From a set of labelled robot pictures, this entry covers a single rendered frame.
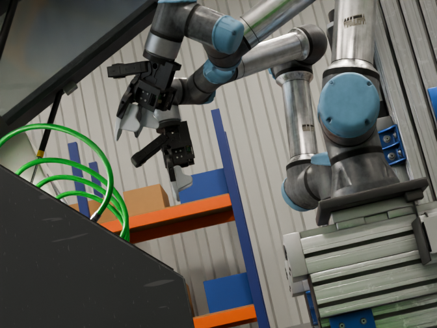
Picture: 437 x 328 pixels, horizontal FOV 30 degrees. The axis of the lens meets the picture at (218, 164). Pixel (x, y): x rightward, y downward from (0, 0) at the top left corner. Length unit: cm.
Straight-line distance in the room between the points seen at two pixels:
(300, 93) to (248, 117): 640
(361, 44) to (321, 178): 66
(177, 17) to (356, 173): 50
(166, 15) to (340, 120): 44
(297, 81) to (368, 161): 78
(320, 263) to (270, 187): 695
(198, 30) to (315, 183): 71
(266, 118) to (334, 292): 716
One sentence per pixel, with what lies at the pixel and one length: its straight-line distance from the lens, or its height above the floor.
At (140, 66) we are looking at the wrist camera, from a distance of 181.
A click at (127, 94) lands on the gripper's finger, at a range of 180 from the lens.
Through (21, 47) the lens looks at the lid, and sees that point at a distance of 215.
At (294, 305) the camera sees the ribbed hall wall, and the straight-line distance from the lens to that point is 849.
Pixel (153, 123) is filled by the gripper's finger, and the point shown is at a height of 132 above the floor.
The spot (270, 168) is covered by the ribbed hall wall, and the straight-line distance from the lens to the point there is 865.
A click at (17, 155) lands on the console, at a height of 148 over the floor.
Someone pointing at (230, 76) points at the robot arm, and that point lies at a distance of 215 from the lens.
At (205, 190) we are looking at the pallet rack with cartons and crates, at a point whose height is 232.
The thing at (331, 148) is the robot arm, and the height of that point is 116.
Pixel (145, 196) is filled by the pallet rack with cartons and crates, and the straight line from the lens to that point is 750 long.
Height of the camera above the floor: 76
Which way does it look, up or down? 14 degrees up
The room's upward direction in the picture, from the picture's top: 12 degrees counter-clockwise
